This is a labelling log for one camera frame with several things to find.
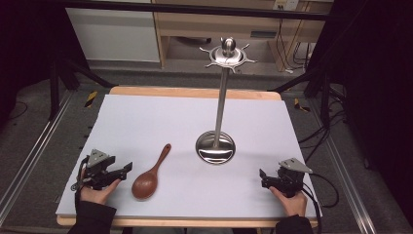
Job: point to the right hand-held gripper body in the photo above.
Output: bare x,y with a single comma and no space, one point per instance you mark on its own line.
290,178

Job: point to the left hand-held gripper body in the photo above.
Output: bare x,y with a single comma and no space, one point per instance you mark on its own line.
97,169

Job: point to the brown wooden spoon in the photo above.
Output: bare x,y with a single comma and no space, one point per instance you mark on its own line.
150,177

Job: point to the steel utensil rack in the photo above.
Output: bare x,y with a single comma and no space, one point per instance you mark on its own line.
220,104

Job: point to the person's right hand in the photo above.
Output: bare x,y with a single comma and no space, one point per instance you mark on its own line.
291,203

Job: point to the person's left hand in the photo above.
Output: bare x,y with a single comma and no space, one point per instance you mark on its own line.
97,194

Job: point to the white table mat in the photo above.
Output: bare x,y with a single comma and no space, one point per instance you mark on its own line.
188,152

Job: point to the yellow black striped tape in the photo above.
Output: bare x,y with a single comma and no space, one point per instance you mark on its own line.
91,98
300,106

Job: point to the black metal stand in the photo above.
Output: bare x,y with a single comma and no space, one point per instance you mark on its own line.
65,74
315,81

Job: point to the white cabinet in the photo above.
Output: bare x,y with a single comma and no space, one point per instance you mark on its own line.
112,34

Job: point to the black horizontal bar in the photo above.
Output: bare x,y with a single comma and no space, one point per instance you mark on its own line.
195,9

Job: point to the aluminium floor rail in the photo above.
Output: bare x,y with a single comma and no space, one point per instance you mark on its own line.
347,182
32,152

